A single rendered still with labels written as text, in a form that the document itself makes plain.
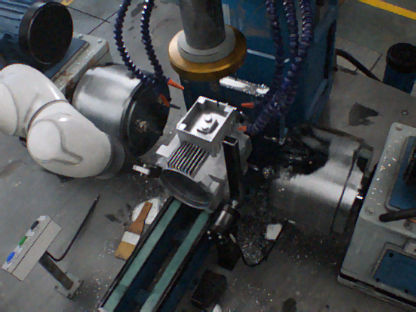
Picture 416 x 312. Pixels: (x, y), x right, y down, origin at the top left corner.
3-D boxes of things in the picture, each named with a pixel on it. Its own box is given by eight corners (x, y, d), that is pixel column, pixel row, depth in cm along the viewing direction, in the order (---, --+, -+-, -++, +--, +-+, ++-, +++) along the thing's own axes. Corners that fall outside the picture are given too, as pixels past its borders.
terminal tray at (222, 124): (202, 114, 124) (199, 95, 118) (237, 126, 120) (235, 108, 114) (179, 145, 118) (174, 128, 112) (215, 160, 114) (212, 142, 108)
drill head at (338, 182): (275, 148, 133) (274, 88, 114) (409, 196, 118) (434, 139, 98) (237, 217, 121) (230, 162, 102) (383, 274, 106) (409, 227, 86)
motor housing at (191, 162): (197, 144, 137) (187, 100, 122) (254, 166, 130) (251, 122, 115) (160, 195, 128) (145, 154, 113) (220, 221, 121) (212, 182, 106)
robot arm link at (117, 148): (82, 124, 88) (99, 130, 94) (67, 167, 88) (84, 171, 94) (118, 138, 85) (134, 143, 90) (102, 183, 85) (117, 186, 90)
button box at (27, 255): (53, 226, 116) (39, 214, 114) (63, 227, 110) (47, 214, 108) (15, 279, 108) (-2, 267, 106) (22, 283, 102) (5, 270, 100)
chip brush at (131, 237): (143, 200, 142) (142, 199, 141) (157, 205, 140) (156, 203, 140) (114, 257, 131) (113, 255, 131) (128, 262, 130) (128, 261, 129)
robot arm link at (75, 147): (125, 148, 84) (85, 107, 89) (76, 131, 70) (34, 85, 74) (91, 192, 85) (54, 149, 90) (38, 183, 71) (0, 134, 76)
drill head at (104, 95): (99, 90, 159) (78, 36, 139) (188, 119, 145) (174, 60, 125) (56, 141, 147) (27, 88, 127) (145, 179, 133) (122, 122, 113)
